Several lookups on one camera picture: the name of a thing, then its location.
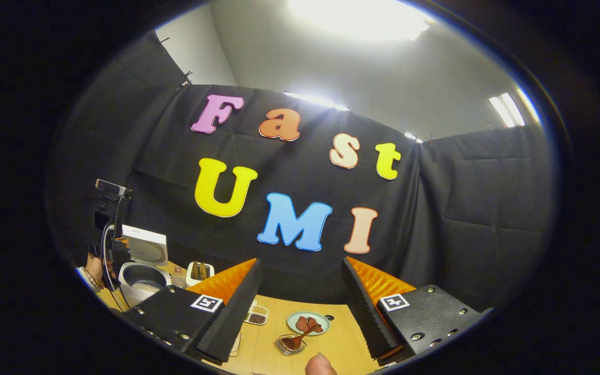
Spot divided white grain dish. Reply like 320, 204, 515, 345
244, 301, 270, 327

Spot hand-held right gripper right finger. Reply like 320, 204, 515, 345
342, 256, 493, 365

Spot pale green plate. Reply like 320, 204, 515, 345
286, 311, 331, 336

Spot brown wooden spoon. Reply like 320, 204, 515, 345
281, 323, 322, 351

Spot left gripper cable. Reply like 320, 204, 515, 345
100, 224, 130, 314

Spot brown meat slices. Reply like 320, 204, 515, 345
295, 316, 325, 334

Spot white rice cooker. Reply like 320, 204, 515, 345
118, 224, 172, 308

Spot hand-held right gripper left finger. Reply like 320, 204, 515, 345
123, 258, 263, 365

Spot white toaster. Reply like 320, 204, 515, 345
186, 260, 216, 288

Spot clear chopstick holder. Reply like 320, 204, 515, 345
274, 333, 309, 357

